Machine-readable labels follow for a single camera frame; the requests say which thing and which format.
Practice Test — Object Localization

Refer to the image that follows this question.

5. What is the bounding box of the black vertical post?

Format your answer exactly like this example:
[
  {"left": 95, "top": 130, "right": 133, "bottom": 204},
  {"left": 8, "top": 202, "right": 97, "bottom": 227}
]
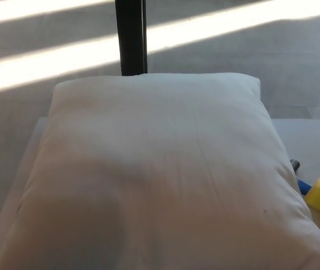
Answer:
[{"left": 114, "top": 0, "right": 149, "bottom": 77}]

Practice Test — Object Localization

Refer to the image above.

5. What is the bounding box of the white pillow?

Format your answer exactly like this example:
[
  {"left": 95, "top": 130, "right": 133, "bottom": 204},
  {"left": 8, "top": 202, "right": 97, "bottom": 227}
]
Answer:
[{"left": 0, "top": 72, "right": 320, "bottom": 270}]

